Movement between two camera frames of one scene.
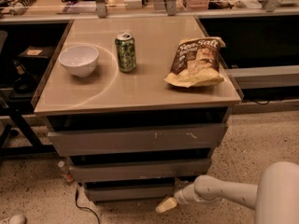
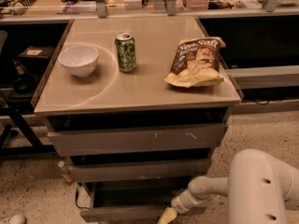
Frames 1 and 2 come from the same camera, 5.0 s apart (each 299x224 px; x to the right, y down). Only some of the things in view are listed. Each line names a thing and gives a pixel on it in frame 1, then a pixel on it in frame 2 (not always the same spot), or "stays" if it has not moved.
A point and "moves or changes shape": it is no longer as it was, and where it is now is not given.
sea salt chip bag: (197, 63) stays
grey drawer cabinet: (137, 105) stays
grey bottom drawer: (145, 189) moves or changes shape
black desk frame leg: (38, 148) stays
